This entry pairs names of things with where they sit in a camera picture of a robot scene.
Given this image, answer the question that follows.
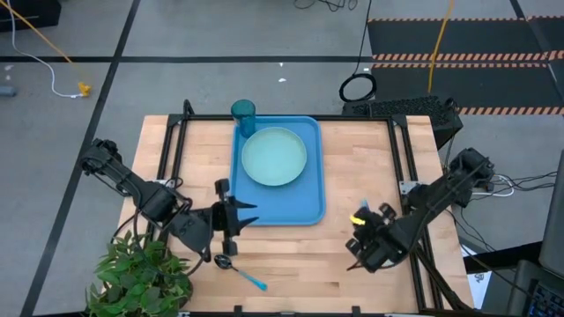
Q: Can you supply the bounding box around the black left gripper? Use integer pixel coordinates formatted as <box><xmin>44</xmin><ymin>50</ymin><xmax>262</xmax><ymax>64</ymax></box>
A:
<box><xmin>210</xmin><ymin>177</ymin><xmax>260</xmax><ymax>258</ymax></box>

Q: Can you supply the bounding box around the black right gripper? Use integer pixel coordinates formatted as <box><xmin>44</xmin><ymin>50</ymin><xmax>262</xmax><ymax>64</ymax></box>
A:
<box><xmin>345</xmin><ymin>202</ymin><xmax>401</xmax><ymax>275</ymax></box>

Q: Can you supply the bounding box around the spoon with teal handle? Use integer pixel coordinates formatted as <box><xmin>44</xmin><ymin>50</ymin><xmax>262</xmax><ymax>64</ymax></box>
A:
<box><xmin>213</xmin><ymin>254</ymin><xmax>269</xmax><ymax>293</ymax></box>

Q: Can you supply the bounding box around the pale green plate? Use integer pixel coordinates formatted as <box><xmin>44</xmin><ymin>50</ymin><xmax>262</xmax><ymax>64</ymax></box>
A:
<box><xmin>240</xmin><ymin>126</ymin><xmax>308</xmax><ymax>188</ymax></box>

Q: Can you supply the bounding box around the teal plastic cup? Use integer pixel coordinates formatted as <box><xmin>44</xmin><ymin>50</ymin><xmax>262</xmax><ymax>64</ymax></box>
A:
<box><xmin>230</xmin><ymin>99</ymin><xmax>257</xmax><ymax>139</ymax></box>

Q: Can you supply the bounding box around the blue plastic tray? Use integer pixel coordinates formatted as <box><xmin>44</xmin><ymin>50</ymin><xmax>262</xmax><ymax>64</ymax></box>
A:
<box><xmin>227</xmin><ymin>114</ymin><xmax>328</xmax><ymax>228</ymax></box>

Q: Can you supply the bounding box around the white paper sheet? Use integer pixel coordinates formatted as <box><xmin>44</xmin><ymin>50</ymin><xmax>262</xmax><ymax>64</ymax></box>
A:
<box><xmin>459</xmin><ymin>244</ymin><xmax>488</xmax><ymax>310</ymax></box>

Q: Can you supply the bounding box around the green potted plant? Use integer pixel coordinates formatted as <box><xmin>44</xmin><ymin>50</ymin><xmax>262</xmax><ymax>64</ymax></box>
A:
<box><xmin>85</xmin><ymin>229</ymin><xmax>195</xmax><ymax>317</ymax></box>

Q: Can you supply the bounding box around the white power strip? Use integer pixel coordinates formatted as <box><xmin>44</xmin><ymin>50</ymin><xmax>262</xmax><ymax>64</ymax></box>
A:
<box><xmin>471</xmin><ymin>173</ymin><xmax>516</xmax><ymax>198</ymax></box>

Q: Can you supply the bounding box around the black hazard-striped mat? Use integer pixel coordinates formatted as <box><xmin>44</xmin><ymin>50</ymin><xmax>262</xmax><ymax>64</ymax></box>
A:
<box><xmin>367</xmin><ymin>15</ymin><xmax>564</xmax><ymax>117</ymax></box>

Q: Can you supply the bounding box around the grey monitor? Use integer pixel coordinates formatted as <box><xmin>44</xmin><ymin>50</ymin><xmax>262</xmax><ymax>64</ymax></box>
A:
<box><xmin>538</xmin><ymin>149</ymin><xmax>564</xmax><ymax>279</ymax></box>

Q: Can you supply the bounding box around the black box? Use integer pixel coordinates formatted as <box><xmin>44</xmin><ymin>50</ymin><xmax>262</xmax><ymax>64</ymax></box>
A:
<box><xmin>0</xmin><ymin>0</ymin><xmax>63</xmax><ymax>33</ymax></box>

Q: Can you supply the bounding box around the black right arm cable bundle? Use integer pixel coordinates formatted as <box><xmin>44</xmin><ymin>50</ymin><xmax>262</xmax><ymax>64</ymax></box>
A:
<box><xmin>412</xmin><ymin>240</ymin><xmax>475</xmax><ymax>312</ymax></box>

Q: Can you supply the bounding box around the black aluminium table frame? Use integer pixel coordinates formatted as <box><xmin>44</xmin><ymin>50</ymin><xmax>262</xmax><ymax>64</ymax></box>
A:
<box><xmin>147</xmin><ymin>99</ymin><xmax>475</xmax><ymax>317</ymax></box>

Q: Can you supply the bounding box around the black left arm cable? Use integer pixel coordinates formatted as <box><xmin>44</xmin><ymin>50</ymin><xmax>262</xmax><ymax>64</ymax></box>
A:
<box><xmin>111</xmin><ymin>175</ymin><xmax>209</xmax><ymax>279</ymax></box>

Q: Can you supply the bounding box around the black cable with coil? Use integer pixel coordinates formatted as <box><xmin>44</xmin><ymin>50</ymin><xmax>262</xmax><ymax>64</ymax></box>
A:
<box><xmin>338</xmin><ymin>0</ymin><xmax>379</xmax><ymax>104</ymax></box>

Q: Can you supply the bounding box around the yellow hanging cable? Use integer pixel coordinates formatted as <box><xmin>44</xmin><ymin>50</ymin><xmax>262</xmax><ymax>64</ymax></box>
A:
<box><xmin>427</xmin><ymin>0</ymin><xmax>456</xmax><ymax>95</ymax></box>

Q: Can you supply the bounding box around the white floor cable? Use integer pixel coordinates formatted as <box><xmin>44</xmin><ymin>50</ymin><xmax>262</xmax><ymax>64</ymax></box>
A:
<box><xmin>5</xmin><ymin>0</ymin><xmax>83</xmax><ymax>100</ymax></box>

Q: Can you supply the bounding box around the yellow floor cable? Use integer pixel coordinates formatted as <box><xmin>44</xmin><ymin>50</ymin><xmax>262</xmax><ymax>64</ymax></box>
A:
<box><xmin>0</xmin><ymin>0</ymin><xmax>89</xmax><ymax>89</ymax></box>

